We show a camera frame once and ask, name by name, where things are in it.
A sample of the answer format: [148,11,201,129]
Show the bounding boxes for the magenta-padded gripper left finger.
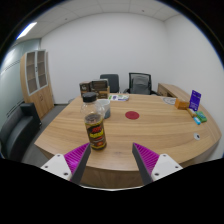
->
[40,142,92,186]

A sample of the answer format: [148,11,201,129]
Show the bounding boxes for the white and grey mug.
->
[96,98,112,120]

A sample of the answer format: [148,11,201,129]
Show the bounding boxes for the white printed leaflet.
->
[107,93,130,102]

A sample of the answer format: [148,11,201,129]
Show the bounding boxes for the small dark brown box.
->
[79,81,92,98]

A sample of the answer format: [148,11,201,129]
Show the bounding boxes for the grey mesh office chair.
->
[123,72,158,96]

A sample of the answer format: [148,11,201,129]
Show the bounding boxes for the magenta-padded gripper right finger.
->
[131,142,184,186]

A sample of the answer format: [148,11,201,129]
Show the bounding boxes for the wide dark brown box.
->
[89,78,110,92]

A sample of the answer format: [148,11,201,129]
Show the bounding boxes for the flat round red coaster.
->
[124,110,141,121]

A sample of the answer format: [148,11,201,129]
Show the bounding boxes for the round grey patterned mat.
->
[162,96,178,106]

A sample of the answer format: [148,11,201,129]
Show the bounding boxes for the black office chair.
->
[99,73,120,94]

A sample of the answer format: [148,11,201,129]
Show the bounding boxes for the purple standing sign card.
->
[188,89,203,112]

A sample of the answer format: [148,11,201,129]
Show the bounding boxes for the wooden cabinet with glass doors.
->
[19,49,55,119]

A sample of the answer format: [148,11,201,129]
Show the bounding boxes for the yellowish snack packet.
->
[186,107,198,118]

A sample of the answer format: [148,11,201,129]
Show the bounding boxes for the green flat box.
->
[195,110,208,123]

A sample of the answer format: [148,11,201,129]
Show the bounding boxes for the clear bottle with black cap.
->
[79,91,108,151]

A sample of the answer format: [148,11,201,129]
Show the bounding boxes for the black sofa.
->
[0,102,43,163]

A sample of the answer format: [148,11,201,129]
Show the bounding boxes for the rectangular ceiling light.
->
[16,21,38,40]

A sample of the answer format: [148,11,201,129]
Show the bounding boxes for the orange wooden tissue box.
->
[174,98,191,110]

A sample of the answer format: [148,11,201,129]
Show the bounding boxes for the wooden side desk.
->
[157,82,194,103]

